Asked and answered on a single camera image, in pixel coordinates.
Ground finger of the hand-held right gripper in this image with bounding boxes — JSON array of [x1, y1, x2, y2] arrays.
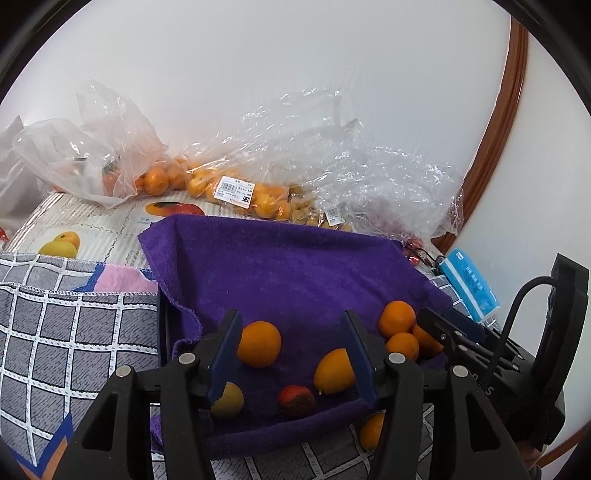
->
[[442, 308, 526, 360], [417, 307, 506, 377]]

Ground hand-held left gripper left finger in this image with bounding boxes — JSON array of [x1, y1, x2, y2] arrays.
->
[[51, 309, 244, 480]]

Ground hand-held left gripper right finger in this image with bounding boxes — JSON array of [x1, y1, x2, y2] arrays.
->
[[340, 310, 532, 480]]

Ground oval orange mandarin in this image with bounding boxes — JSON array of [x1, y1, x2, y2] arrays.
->
[[313, 348, 356, 395]]

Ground yellow-green plum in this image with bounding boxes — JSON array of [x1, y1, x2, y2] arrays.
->
[[211, 382, 245, 419]]

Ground red cherry tomato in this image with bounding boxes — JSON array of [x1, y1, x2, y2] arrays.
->
[[278, 385, 315, 418]]

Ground purple towel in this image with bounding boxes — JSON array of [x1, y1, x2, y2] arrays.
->
[[137, 215, 455, 457]]

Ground blue tissue pack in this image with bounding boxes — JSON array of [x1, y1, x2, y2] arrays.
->
[[438, 248, 501, 323]]

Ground black eyeglasses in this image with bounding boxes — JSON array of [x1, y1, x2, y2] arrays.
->
[[405, 247, 446, 274]]

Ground clear bag of cherry tomatoes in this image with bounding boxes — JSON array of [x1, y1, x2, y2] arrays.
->
[[360, 198, 431, 267]]

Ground labelled bag of yellow plums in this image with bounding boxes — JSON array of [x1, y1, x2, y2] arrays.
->
[[291, 194, 357, 232]]

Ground grey checked blanket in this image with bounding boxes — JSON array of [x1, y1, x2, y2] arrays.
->
[[0, 251, 509, 480]]

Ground labelled bag of mandarins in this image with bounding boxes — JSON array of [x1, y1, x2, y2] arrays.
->
[[180, 138, 302, 220]]

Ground fruit-print mat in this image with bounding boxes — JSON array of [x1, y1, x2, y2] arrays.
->
[[4, 191, 218, 269]]

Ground crumpled clear plastic wrap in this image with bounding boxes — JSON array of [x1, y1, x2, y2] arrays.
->
[[240, 88, 465, 241]]

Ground clear bag of mandarins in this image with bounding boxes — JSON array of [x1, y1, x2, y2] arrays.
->
[[11, 80, 186, 208]]

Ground white plastic bag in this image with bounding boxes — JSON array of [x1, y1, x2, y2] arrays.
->
[[0, 117, 34, 219]]

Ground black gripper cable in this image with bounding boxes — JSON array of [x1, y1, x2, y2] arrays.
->
[[501, 275, 557, 344]]

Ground brown wooden door frame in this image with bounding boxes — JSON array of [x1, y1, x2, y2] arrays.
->
[[429, 21, 529, 252]]

